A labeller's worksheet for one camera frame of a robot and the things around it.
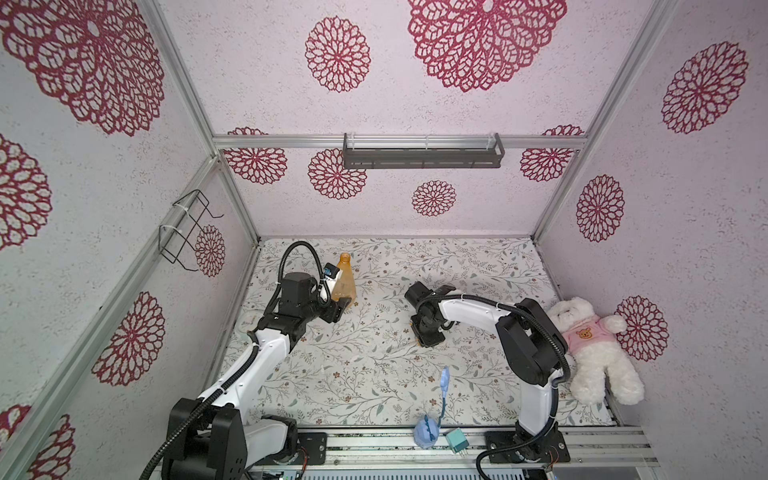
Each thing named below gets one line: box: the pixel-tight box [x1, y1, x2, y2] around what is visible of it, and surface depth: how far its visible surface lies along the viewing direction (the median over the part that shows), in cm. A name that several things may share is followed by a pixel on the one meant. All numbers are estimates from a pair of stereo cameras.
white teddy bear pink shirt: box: [551, 297, 644, 406], surface depth 84 cm
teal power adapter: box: [445, 428, 469, 457], surface depth 75 cm
